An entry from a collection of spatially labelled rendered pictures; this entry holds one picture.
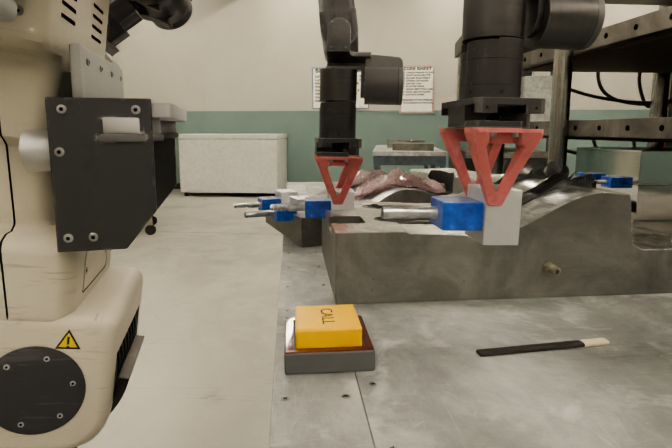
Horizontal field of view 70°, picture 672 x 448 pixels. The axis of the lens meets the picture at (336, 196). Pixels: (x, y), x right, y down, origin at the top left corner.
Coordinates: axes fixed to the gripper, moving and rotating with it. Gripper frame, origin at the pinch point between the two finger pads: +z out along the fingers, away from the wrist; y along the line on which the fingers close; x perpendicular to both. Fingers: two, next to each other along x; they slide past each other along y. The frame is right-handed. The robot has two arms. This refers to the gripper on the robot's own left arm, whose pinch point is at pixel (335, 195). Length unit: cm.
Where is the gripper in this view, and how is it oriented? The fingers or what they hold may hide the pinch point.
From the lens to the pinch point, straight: 76.2
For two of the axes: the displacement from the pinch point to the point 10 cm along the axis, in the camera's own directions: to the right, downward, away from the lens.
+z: -0.2, 9.9, 1.3
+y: -0.9, -1.3, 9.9
